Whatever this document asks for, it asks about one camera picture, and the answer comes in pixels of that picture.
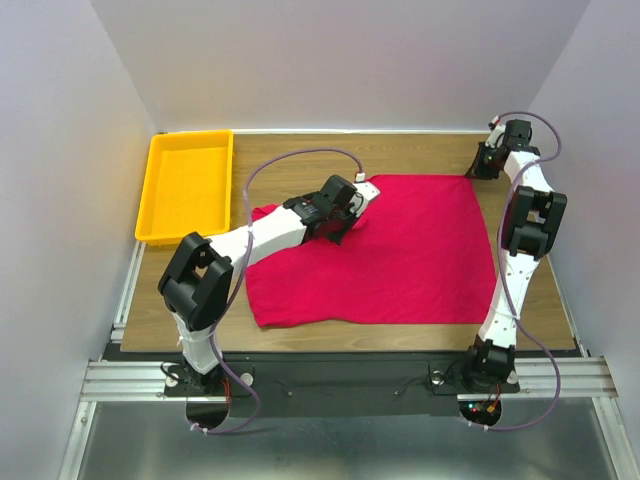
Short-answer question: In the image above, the yellow plastic tray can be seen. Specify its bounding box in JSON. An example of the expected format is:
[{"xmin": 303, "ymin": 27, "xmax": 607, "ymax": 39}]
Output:
[{"xmin": 135, "ymin": 130, "xmax": 234, "ymax": 246}]

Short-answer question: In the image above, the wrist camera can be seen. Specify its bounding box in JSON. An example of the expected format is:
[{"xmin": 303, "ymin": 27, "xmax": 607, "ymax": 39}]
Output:
[
  {"xmin": 350, "ymin": 172, "xmax": 380, "ymax": 218},
  {"xmin": 485, "ymin": 116, "xmax": 505, "ymax": 148}
]

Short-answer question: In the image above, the left aluminium side rail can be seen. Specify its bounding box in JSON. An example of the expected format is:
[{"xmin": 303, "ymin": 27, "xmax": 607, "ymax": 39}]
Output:
[{"xmin": 110, "ymin": 241, "xmax": 146, "ymax": 343}]

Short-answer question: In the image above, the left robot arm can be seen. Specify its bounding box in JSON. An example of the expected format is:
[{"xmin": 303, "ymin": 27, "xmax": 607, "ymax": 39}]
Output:
[{"xmin": 158, "ymin": 174, "xmax": 380, "ymax": 394}]

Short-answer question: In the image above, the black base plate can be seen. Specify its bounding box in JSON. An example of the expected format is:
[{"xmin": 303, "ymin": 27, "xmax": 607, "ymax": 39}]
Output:
[{"xmin": 102, "ymin": 350, "xmax": 521, "ymax": 419}]

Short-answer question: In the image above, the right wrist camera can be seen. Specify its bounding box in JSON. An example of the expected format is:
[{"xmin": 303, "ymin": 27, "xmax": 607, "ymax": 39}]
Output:
[{"xmin": 485, "ymin": 116, "xmax": 505, "ymax": 148}]

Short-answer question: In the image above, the white knob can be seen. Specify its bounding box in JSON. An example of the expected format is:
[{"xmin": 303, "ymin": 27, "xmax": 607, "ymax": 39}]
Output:
[{"xmin": 240, "ymin": 373, "xmax": 254, "ymax": 387}]

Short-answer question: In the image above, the silver knob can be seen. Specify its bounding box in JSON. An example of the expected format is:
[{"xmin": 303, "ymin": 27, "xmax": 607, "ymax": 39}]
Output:
[{"xmin": 430, "ymin": 371, "xmax": 445, "ymax": 386}]

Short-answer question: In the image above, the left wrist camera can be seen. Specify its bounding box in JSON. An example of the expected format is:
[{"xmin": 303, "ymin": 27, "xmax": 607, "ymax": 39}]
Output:
[{"xmin": 350, "ymin": 172, "xmax": 380, "ymax": 218}]

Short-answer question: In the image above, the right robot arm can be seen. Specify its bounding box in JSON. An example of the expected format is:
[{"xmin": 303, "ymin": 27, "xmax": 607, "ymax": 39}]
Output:
[{"xmin": 460, "ymin": 111, "xmax": 567, "ymax": 390}]

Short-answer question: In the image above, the aluminium frame rail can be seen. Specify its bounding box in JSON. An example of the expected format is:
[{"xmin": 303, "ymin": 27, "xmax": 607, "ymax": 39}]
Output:
[{"xmin": 80, "ymin": 361, "xmax": 165, "ymax": 402}]

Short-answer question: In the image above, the red t shirt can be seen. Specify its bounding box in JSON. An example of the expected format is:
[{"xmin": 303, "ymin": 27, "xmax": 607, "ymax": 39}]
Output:
[{"xmin": 245, "ymin": 175, "xmax": 496, "ymax": 328}]

